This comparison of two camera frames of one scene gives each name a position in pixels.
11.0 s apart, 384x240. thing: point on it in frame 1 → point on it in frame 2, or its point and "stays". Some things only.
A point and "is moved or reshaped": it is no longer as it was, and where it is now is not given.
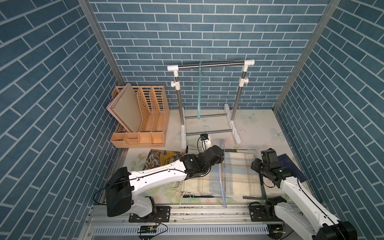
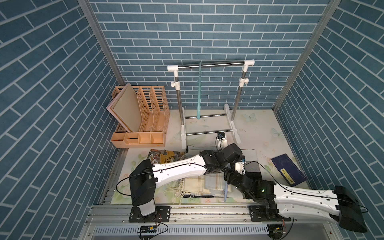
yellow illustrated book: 158,157 stays
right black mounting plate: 258,212 stays
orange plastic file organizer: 153,117 stays
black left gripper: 218,160 → 233,160
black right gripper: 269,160 → 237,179
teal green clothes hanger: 198,113 stays
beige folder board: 126,107 stays
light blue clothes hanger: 222,143 → 225,191
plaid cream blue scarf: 238,176 is moved or reshaped
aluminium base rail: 187,222 stays
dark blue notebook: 285,162 stays
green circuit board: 148,229 stays
